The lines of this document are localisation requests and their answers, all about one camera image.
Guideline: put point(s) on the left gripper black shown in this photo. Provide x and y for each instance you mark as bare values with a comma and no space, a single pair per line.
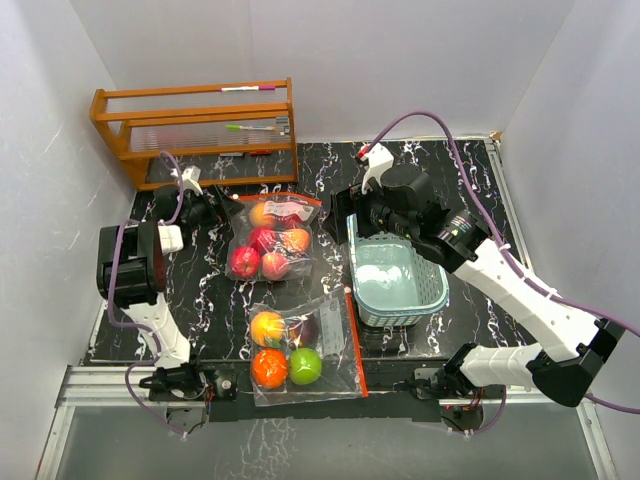
215,213

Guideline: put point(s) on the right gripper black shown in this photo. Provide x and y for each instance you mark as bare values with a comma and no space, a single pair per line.
344,203

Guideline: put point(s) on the yellow orange peach toy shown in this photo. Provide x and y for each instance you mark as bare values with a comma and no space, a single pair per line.
260,215

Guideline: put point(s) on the bright red apple toy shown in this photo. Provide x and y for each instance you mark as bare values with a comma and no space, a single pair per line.
244,262

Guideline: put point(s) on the pink peach toy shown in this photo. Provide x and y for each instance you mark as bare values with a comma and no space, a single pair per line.
292,219

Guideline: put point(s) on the small orange peach toy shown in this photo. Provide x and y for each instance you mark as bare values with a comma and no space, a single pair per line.
296,240

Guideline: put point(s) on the light blue plastic basket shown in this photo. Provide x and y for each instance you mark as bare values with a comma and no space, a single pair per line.
393,285

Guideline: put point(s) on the yellow lemon toy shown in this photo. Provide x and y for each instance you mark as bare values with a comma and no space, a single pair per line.
267,329

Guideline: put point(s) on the clear zip bag orange zipper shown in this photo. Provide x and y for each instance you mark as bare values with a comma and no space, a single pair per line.
343,376

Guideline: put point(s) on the orange persimmon toy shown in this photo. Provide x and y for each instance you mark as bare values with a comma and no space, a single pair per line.
269,368

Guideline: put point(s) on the green apple toy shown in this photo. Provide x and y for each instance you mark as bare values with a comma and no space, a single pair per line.
305,366

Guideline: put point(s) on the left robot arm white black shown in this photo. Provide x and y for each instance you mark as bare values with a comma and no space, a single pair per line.
131,274

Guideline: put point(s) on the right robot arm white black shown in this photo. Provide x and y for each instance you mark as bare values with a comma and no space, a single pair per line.
570,346

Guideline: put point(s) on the wooden shelf rack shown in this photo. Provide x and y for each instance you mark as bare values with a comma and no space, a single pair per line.
137,125

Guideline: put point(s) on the green marker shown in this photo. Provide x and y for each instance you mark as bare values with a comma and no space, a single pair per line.
237,127

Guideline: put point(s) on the pink white marker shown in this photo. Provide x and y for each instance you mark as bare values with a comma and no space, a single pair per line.
248,88

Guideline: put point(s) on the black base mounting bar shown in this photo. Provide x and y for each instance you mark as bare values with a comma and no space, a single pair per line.
397,389

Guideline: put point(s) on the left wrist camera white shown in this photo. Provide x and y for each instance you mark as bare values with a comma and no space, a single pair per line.
188,179

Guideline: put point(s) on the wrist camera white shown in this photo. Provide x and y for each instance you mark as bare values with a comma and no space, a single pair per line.
188,179
377,159

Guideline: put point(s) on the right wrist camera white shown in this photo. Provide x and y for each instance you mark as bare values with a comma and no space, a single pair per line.
377,159

